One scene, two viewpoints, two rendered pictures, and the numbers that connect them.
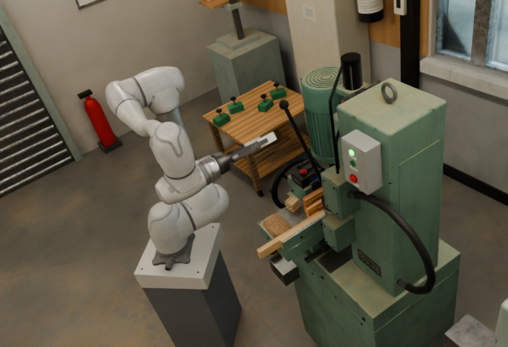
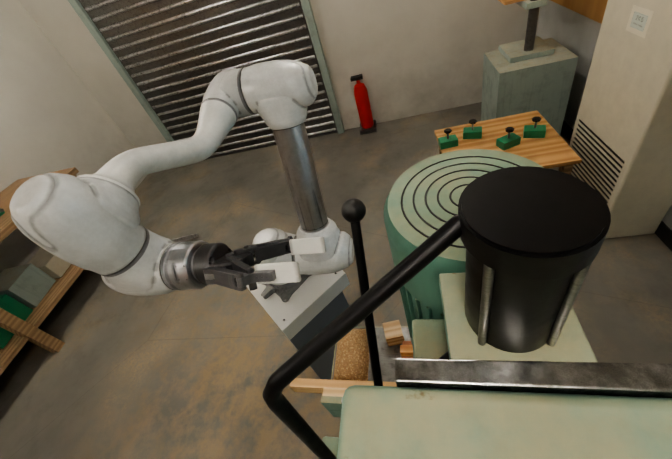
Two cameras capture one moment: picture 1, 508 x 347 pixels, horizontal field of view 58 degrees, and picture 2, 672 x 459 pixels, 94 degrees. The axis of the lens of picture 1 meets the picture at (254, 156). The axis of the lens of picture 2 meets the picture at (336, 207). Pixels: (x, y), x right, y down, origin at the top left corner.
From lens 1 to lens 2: 1.27 m
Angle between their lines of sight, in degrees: 34
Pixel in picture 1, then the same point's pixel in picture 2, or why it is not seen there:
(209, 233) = (326, 279)
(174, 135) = (22, 213)
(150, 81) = (254, 78)
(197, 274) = (282, 321)
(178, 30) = (468, 29)
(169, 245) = not seen: hidden behind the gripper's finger
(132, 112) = (203, 119)
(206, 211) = (313, 263)
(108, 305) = not seen: hidden behind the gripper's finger
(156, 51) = (435, 49)
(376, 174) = not seen: outside the picture
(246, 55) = (523, 72)
